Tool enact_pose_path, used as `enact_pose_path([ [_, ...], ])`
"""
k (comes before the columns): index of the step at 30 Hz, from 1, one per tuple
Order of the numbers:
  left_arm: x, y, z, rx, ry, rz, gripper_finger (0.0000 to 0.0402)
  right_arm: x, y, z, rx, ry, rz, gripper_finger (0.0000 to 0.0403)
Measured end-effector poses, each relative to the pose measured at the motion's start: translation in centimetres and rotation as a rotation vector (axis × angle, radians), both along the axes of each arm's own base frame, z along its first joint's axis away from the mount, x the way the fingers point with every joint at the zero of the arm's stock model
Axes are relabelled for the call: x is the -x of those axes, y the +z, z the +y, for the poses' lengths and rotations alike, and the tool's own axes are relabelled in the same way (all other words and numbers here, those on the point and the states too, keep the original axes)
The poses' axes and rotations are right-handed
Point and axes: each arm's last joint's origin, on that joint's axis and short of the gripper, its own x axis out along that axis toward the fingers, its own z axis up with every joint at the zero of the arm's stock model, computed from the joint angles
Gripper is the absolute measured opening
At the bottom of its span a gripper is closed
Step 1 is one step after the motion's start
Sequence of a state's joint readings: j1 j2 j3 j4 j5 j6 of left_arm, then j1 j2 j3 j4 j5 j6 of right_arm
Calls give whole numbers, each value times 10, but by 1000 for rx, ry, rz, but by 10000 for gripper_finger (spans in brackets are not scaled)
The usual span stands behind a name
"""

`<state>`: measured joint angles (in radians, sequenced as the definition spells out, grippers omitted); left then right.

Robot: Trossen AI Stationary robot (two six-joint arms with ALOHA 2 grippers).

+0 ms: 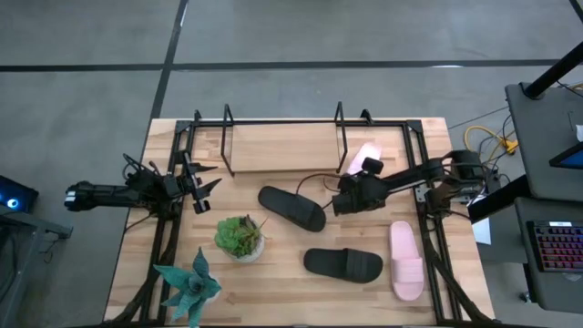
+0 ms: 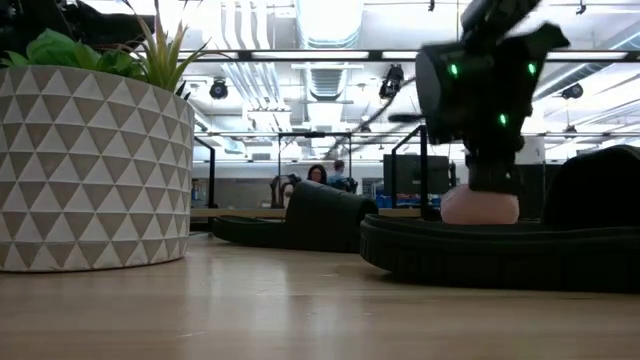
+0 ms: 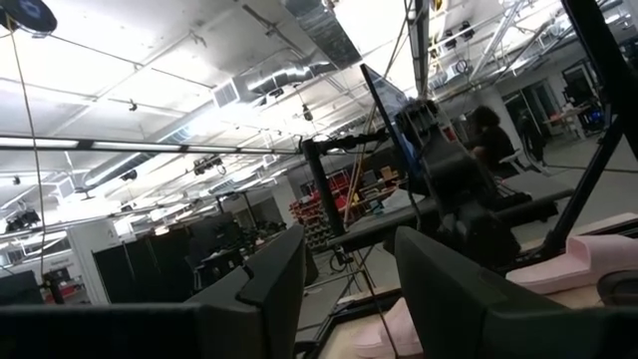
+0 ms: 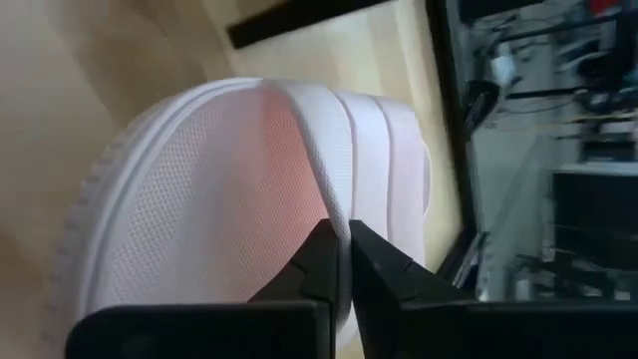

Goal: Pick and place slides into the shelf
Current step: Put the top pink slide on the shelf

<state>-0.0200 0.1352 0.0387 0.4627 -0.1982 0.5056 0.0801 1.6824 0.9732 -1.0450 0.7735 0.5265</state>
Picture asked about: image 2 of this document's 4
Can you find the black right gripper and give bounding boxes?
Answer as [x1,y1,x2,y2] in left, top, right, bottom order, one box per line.
[414,22,571,195]

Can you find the pink slide sandal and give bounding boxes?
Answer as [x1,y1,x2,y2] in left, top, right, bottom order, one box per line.
[439,183,521,226]

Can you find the black slide sandal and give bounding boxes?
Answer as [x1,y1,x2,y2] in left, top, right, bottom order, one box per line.
[212,180,380,254]
[359,144,640,294]

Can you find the black monitor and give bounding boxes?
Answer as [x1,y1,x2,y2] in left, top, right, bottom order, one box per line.
[383,153,451,196]

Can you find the blue storage bins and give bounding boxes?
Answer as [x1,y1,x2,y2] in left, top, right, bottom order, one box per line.
[375,194,442,209]

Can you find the black overhead beam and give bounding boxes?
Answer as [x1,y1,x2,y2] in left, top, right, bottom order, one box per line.
[177,48,640,64]

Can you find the seated person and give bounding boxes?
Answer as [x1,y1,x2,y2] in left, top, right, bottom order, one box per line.
[306,163,329,187]

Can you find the white grey triangle-patterned planter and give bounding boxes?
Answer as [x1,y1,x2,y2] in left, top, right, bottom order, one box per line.
[0,64,196,274]

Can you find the green broad-leaf plant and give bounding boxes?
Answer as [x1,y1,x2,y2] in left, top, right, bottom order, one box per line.
[0,28,146,81]

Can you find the black metal frame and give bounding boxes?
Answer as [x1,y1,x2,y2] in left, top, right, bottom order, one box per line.
[277,131,353,194]
[391,124,430,221]

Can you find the silver ventilation duct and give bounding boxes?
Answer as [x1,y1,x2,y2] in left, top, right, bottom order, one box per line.
[294,0,366,50]

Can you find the black metal post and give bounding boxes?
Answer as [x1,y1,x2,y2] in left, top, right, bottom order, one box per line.
[193,137,217,209]

